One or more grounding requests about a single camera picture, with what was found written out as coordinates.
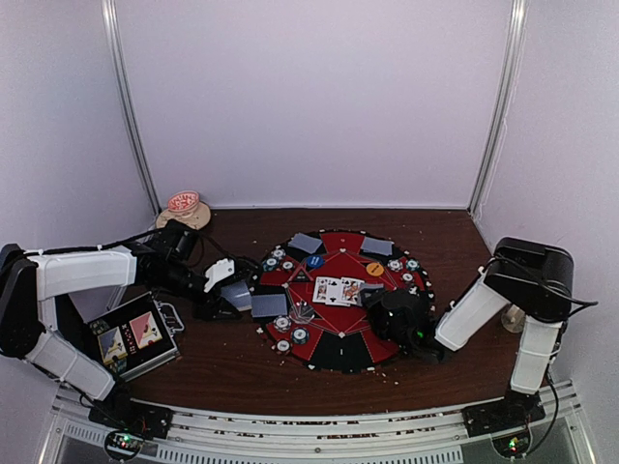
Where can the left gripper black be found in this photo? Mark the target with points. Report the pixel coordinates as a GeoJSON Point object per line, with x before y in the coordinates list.
{"type": "Point", "coordinates": [207, 307]}

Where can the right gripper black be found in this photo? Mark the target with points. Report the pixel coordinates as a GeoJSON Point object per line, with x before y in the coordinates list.
{"type": "Point", "coordinates": [374, 307]}

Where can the blue playing card deck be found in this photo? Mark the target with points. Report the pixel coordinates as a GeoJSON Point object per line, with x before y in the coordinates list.
{"type": "Point", "coordinates": [238, 295]}

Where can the dealt card sector three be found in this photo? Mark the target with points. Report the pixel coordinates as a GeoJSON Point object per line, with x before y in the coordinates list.
{"type": "Point", "coordinates": [270, 305]}

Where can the single green fifty chip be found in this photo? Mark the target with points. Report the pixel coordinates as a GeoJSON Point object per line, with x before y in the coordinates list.
{"type": "Point", "coordinates": [412, 265]}

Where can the blue ten chips sector eight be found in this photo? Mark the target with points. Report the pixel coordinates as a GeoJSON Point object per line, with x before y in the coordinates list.
{"type": "Point", "coordinates": [395, 265]}

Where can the orange big blind button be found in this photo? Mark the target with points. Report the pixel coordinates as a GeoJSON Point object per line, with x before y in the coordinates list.
{"type": "Point", "coordinates": [375, 269]}

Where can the king of spades card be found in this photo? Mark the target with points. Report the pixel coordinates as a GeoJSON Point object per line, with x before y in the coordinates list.
{"type": "Point", "coordinates": [350, 291]}

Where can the green fifty chips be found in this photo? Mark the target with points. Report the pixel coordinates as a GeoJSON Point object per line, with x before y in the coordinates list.
{"type": "Point", "coordinates": [270, 264]}
{"type": "Point", "coordinates": [300, 336]}

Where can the brown hundred chip sector two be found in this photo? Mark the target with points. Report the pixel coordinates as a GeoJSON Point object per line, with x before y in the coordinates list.
{"type": "Point", "coordinates": [283, 346]}

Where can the dealt card sector seven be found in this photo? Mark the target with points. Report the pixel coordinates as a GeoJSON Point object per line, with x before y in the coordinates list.
{"type": "Point", "coordinates": [377, 246]}

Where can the clear acrylic dealer button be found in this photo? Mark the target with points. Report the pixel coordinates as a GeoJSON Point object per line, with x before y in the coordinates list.
{"type": "Point", "coordinates": [302, 313]}

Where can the black triangle all-in marker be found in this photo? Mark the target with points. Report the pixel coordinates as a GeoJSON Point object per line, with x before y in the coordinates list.
{"type": "Point", "coordinates": [301, 276]}

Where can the blue small blind button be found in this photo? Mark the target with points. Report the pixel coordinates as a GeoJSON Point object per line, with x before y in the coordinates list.
{"type": "Point", "coordinates": [314, 261]}

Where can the dealt card sector five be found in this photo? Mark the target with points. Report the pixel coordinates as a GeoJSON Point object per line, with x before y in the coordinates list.
{"type": "Point", "coordinates": [305, 243]}

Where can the king of diamonds card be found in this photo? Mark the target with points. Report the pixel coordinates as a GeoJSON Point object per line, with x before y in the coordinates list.
{"type": "Point", "coordinates": [321, 289]}

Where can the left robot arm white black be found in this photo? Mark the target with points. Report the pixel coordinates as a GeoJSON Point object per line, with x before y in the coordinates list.
{"type": "Point", "coordinates": [91, 317]}

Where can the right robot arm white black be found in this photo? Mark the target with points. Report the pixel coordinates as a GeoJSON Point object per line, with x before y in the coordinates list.
{"type": "Point", "coordinates": [530, 285]}

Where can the aluminium poker case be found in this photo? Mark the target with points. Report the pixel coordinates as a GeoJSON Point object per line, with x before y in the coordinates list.
{"type": "Point", "coordinates": [135, 338]}

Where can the round wooden plate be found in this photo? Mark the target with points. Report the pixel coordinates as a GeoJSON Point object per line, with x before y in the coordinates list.
{"type": "Point", "coordinates": [197, 218]}

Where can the round red black poker mat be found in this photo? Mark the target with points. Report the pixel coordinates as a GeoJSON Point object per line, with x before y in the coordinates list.
{"type": "Point", "coordinates": [340, 336]}

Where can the cream ceramic mug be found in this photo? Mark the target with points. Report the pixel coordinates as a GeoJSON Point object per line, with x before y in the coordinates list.
{"type": "Point", "coordinates": [513, 319]}

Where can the red white patterned bowl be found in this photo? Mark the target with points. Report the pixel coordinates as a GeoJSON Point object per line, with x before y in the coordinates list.
{"type": "Point", "coordinates": [183, 203]}

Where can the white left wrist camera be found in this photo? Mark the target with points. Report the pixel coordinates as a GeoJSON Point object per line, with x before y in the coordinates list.
{"type": "Point", "coordinates": [217, 273]}

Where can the front aluminium rail base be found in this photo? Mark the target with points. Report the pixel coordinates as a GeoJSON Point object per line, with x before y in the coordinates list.
{"type": "Point", "coordinates": [436, 435]}

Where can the left aluminium frame post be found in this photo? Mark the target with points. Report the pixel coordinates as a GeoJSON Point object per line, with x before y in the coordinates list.
{"type": "Point", "coordinates": [112, 31]}

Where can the aluminium frame post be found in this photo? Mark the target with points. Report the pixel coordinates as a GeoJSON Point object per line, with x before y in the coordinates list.
{"type": "Point", "coordinates": [505, 90]}
{"type": "Point", "coordinates": [112, 31]}

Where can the right aluminium frame post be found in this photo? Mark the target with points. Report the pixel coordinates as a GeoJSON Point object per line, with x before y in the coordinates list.
{"type": "Point", "coordinates": [505, 90]}

